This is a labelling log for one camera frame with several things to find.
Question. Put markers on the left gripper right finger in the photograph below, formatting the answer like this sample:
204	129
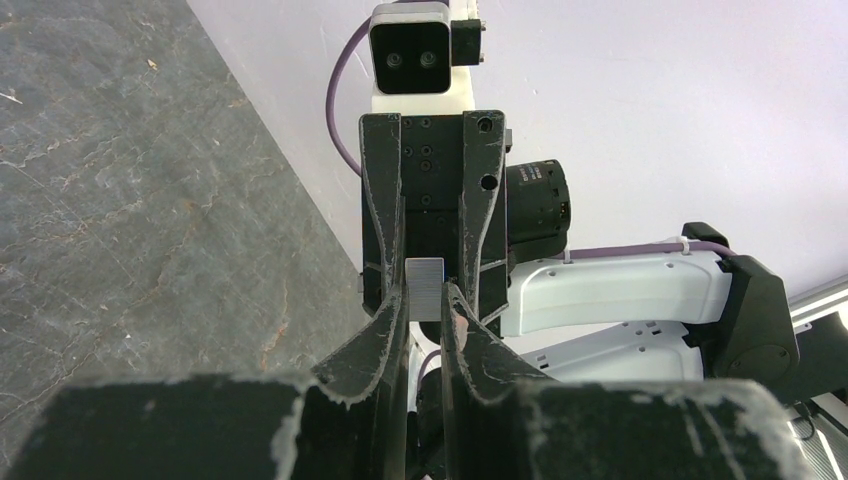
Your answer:
504	419

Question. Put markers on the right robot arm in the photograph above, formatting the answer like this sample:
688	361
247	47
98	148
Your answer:
645	366

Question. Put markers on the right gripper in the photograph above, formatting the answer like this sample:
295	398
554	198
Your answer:
432	187

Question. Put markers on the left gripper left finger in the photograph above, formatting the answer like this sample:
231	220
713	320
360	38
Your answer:
344	419

